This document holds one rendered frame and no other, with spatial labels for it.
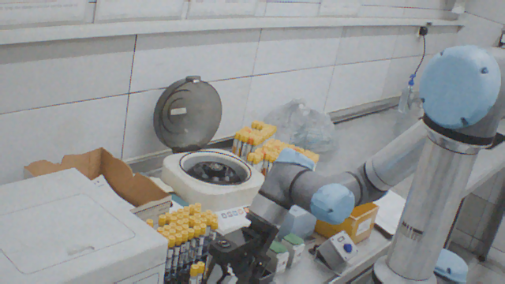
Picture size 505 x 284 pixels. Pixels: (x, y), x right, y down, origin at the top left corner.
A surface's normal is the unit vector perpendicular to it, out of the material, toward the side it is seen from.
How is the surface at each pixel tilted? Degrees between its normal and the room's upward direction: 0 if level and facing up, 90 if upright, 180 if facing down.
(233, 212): 25
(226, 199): 90
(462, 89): 83
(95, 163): 89
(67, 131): 90
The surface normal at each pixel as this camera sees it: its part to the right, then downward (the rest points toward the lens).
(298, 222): 0.68, 0.40
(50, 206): 0.19, -0.91
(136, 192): -0.64, 0.19
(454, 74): -0.72, 0.00
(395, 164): -0.57, 0.41
